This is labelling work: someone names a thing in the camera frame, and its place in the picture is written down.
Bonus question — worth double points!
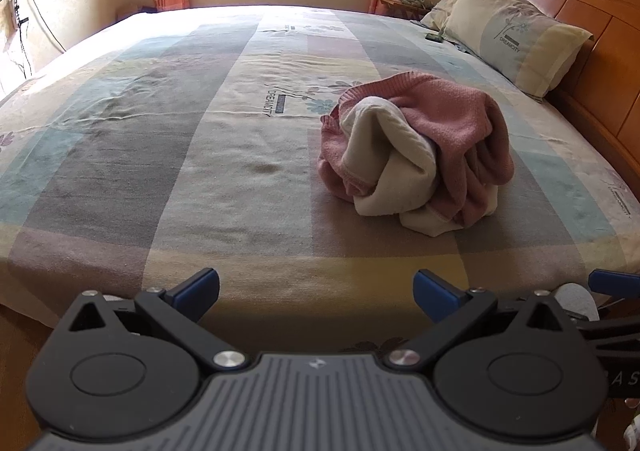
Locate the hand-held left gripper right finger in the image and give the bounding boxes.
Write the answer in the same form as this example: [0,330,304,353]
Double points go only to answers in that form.
[382,268,581,374]

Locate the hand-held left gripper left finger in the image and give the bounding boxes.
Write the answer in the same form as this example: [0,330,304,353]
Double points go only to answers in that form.
[65,267,249,373]

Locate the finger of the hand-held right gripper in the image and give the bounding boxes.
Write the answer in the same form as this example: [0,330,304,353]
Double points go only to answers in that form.
[588,268,640,297]
[575,312,640,357]

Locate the pink and white knit sweater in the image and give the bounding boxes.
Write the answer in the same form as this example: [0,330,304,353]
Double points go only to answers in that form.
[317,71,516,237]

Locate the bed with patchwork sheet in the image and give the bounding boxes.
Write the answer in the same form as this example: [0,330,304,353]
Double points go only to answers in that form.
[0,6,640,352]

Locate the wooden headboard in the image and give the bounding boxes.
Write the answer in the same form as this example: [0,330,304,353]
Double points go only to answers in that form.
[472,0,640,212]

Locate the large flower print pillow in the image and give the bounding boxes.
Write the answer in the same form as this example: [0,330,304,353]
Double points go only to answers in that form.
[442,0,593,102]

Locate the small pillow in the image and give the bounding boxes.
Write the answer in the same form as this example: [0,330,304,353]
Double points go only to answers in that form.
[420,0,463,32]

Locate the wooden nightstand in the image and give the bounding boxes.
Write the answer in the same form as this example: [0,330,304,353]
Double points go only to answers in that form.
[375,0,433,22]

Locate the black wall cables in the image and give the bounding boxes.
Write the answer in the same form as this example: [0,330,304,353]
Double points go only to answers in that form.
[0,0,66,77]

